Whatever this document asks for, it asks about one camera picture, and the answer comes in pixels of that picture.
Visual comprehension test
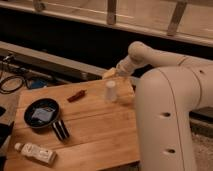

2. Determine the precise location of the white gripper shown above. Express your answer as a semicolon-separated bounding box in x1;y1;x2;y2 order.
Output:
102;56;136;79

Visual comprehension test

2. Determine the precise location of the white ceramic cup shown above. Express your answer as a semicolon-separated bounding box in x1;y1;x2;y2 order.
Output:
105;80;117;102

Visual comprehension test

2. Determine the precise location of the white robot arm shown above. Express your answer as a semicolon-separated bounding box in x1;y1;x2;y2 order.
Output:
104;41;213;171

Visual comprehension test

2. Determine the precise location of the wooden board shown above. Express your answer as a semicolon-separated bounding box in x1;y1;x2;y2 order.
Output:
4;77;139;171

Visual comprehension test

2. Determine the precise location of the blue object on left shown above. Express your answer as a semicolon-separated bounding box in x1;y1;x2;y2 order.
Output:
29;78;47;89

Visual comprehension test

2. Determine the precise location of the blue cloth in bowl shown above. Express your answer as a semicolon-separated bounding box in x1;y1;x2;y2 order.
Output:
32;108;55;122

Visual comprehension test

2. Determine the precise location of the black round bowl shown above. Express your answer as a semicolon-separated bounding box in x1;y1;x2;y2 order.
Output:
24;98;60;129

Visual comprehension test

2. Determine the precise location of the white plastic bottle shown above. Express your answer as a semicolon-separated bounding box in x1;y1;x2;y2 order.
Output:
14;143;56;165

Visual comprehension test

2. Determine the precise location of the metal rail frame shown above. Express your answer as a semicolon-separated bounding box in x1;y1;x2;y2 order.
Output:
0;41;106;81

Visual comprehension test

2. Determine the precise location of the black cable loop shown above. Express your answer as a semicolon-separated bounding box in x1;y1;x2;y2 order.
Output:
0;74;26;95

